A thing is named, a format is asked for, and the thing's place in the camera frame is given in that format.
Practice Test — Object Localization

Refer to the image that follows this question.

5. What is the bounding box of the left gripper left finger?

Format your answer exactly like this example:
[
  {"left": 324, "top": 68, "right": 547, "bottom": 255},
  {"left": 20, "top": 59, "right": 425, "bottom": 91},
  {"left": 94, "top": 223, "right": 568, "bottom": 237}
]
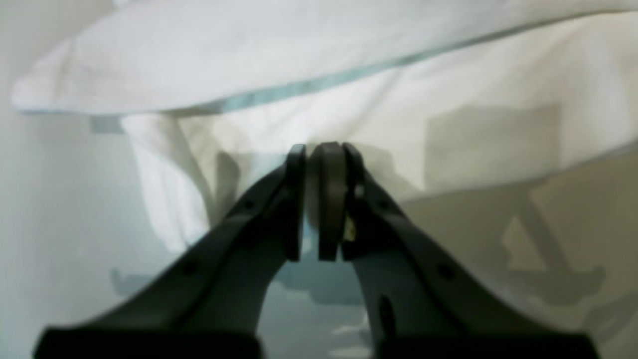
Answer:
[{"left": 34, "top": 145, "right": 306, "bottom": 359}]

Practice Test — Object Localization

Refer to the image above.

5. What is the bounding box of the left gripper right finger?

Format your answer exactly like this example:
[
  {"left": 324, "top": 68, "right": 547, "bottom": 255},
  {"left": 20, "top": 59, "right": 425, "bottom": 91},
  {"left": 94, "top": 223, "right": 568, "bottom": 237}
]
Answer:
[{"left": 310, "top": 142, "right": 599, "bottom": 359}]

